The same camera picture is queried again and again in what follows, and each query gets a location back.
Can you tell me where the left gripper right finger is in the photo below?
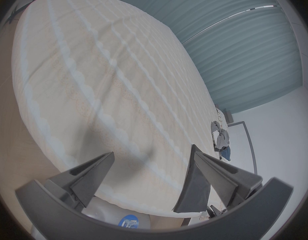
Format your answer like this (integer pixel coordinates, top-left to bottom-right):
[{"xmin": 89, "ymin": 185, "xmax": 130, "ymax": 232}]
[{"xmin": 193, "ymin": 151, "xmax": 263, "ymax": 211}]

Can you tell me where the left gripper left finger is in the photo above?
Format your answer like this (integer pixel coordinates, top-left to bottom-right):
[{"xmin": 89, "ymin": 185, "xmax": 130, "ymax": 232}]
[{"xmin": 45, "ymin": 152, "xmax": 116, "ymax": 209}]

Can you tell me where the black T-shirt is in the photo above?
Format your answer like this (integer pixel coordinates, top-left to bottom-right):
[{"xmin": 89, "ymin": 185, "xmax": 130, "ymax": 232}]
[{"xmin": 173, "ymin": 144, "xmax": 212, "ymax": 214}]

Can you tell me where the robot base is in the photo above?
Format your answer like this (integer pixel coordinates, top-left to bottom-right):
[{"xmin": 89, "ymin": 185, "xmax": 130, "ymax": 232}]
[{"xmin": 81, "ymin": 196, "xmax": 152, "ymax": 233}]

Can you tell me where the dark blue garment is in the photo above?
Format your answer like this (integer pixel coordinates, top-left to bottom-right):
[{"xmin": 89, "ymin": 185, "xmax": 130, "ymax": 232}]
[{"xmin": 219, "ymin": 146, "xmax": 231, "ymax": 161}]

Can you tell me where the light grey garment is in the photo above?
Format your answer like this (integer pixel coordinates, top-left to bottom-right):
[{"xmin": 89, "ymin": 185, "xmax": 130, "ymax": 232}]
[{"xmin": 210, "ymin": 120, "xmax": 230, "ymax": 149}]

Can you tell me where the white printed pillow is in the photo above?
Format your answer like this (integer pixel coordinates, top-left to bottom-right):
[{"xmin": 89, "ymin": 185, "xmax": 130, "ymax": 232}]
[{"xmin": 215, "ymin": 108, "xmax": 229, "ymax": 129}]

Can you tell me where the grey bedside table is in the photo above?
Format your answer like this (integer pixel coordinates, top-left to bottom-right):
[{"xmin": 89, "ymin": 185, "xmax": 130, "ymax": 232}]
[{"xmin": 224, "ymin": 108, "xmax": 234, "ymax": 123}]

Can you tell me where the bed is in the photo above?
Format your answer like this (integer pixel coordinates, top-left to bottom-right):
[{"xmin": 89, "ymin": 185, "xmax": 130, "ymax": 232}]
[{"xmin": 11, "ymin": 0, "xmax": 258, "ymax": 219}]

